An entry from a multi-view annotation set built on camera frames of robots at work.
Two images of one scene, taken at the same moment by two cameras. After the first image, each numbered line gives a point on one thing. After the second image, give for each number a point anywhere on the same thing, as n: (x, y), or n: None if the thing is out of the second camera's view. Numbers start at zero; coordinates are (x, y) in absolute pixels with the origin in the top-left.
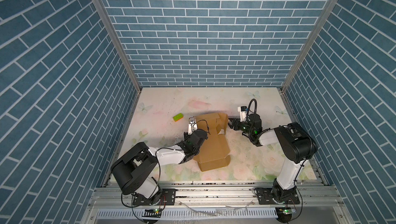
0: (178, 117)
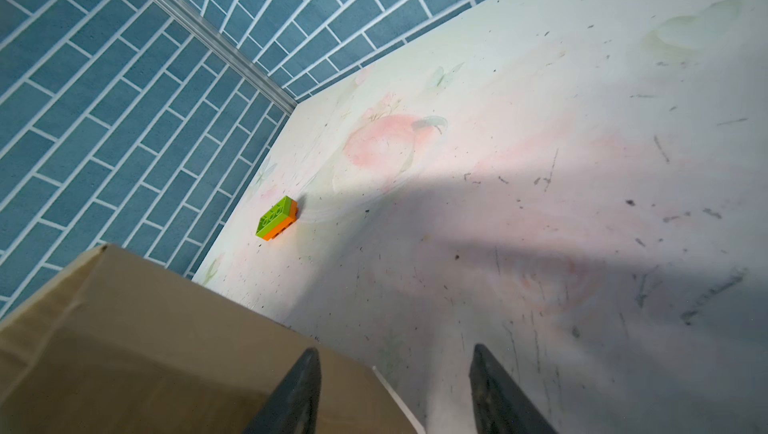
0: (278, 219)
